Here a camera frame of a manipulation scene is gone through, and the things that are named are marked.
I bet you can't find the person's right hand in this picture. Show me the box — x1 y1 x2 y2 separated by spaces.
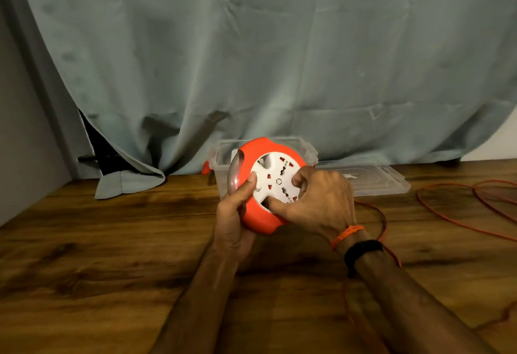
267 166 358 243

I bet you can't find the person's left hand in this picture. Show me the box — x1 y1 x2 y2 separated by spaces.
214 171 258 263

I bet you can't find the orange cable reel socket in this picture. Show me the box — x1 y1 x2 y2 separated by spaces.
227 137 308 235

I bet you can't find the person's left forearm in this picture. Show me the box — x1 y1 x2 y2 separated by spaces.
149 245 243 354

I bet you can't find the person's right forearm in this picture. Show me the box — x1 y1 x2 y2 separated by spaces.
334 229 498 354

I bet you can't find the clear plastic storage box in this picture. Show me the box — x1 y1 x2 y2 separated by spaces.
202 136 319 199

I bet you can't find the orange thread wristband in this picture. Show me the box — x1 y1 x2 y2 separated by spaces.
331 225 365 250

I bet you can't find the black wristband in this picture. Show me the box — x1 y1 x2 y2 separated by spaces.
344 240 384 279

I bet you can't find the clear plastic box lid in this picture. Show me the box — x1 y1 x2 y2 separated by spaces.
316 165 411 197

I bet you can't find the grey-green curtain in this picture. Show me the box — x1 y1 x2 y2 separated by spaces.
0 0 517 200

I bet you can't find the orange power cable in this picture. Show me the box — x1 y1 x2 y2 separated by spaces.
343 180 517 354

